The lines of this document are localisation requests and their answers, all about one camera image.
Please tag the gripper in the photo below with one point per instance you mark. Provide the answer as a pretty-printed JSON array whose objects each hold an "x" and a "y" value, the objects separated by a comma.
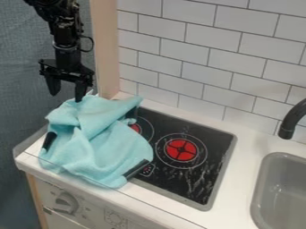
[{"x": 66, "y": 66}]

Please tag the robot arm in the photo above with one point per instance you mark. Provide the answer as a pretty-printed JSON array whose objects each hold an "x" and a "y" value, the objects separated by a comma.
[{"x": 63, "y": 27}]

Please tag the light blue cloth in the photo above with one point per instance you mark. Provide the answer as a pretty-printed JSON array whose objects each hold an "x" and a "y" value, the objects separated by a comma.
[{"x": 94, "y": 140}]

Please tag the toy stove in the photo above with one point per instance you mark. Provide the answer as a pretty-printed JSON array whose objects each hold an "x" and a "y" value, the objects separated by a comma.
[{"x": 185, "y": 155}]

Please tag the tap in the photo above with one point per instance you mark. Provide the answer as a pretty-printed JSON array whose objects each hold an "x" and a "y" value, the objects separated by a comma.
[{"x": 291, "y": 120}]

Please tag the toy sink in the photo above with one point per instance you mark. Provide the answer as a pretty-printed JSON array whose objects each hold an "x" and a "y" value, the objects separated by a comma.
[{"x": 279, "y": 190}]

